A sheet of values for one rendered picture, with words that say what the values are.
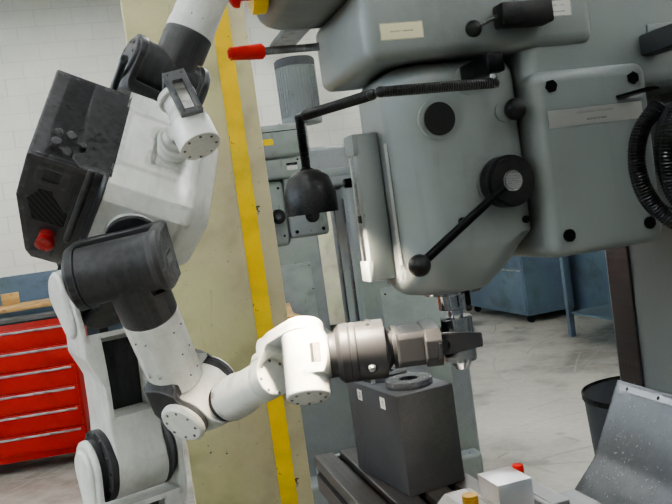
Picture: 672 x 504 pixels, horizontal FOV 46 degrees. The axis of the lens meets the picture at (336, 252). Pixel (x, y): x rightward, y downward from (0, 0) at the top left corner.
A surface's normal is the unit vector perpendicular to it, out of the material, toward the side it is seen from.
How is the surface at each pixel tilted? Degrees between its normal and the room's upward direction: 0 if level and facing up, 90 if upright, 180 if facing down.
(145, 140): 58
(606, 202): 90
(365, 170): 90
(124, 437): 82
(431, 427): 90
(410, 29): 90
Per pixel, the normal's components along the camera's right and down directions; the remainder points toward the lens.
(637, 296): -0.95, 0.15
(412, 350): 0.00, 0.05
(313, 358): -0.07, -0.46
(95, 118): 0.45, -0.55
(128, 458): 0.58, -0.20
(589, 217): 0.27, 0.01
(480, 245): 0.30, 0.32
